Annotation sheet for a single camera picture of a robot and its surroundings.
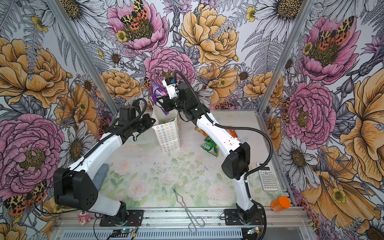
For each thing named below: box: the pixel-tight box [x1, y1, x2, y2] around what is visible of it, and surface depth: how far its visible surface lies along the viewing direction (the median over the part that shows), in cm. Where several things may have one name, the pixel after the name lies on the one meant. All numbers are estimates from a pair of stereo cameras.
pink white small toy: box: [77, 211, 91, 225], surface depth 73 cm
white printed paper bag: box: [152, 105, 182, 153], surface depth 87 cm
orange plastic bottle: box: [270, 196, 291, 212], surface depth 73 cm
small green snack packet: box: [200, 136, 220, 157], surface depth 96 cm
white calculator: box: [256, 161, 279, 192], surface depth 87 cm
